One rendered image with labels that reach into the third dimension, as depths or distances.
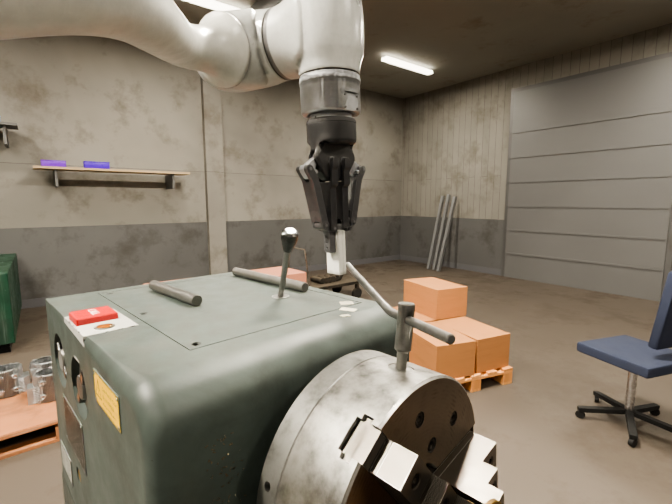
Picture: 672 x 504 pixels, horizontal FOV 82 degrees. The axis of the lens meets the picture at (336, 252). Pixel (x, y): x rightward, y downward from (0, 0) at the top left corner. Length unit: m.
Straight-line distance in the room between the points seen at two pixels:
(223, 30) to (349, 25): 0.18
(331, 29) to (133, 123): 6.35
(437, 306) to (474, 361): 0.61
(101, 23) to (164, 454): 0.40
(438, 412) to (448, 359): 2.52
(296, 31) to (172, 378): 0.47
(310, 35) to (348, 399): 0.47
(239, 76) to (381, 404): 0.49
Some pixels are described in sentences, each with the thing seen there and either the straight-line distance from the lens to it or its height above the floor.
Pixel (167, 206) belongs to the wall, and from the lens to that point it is 6.85.
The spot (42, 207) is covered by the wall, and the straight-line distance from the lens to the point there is 6.65.
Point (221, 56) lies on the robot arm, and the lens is 0.62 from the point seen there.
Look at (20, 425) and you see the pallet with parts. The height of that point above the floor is 0.14.
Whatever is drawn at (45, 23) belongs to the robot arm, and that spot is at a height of 1.56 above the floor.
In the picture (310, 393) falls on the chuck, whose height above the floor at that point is 1.21.
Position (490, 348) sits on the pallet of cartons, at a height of 0.31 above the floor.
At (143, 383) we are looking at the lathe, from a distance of 0.50.
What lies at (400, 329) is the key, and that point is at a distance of 0.51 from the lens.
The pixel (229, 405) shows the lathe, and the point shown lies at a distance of 0.51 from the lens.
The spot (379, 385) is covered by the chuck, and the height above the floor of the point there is 1.23.
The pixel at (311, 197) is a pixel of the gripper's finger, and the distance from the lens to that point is 0.57.
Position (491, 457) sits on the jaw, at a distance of 0.64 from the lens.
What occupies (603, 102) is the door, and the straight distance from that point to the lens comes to 7.64.
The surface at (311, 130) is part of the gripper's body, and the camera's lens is 0.58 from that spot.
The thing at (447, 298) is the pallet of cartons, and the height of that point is 0.59.
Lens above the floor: 1.45
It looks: 8 degrees down
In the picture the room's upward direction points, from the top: straight up
